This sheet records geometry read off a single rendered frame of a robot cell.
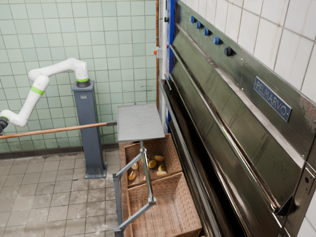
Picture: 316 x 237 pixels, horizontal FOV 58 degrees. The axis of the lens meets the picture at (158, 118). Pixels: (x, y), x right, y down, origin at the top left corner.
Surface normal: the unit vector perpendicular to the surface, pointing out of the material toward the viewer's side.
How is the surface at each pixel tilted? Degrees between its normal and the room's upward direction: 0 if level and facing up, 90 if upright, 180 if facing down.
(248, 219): 70
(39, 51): 90
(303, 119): 90
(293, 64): 90
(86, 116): 90
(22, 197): 0
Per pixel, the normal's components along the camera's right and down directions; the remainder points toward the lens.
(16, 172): 0.00, -0.85
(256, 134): -0.92, -0.24
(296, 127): -0.99, 0.08
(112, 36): 0.15, 0.51
